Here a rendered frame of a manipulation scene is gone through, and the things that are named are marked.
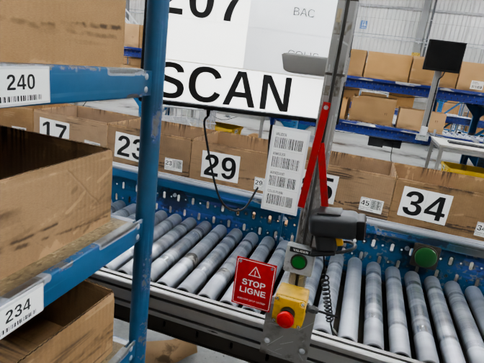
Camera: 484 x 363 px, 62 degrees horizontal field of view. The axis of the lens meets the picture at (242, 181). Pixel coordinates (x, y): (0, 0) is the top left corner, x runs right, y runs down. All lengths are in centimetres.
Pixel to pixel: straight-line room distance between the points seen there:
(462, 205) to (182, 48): 106
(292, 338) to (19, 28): 90
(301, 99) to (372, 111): 479
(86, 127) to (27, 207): 146
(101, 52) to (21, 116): 165
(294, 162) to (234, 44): 31
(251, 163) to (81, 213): 111
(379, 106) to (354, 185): 427
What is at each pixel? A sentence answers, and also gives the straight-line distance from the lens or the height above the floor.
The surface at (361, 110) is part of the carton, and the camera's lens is 577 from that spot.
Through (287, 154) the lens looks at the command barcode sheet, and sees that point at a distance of 91.
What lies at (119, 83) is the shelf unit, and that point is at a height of 133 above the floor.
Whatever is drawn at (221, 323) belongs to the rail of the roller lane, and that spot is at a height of 71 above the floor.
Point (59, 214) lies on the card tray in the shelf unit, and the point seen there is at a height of 118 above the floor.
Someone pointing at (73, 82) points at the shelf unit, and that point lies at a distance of 42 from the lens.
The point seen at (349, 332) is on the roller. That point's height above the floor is 75.
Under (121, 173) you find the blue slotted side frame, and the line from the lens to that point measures 176.
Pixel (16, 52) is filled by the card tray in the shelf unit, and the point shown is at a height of 135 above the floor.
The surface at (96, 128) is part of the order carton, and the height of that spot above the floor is 102.
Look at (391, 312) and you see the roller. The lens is 129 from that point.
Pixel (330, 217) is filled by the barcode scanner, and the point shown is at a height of 108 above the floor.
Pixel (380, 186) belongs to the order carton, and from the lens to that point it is 153.
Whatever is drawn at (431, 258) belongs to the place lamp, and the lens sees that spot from 154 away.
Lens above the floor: 137
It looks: 16 degrees down
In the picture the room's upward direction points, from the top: 7 degrees clockwise
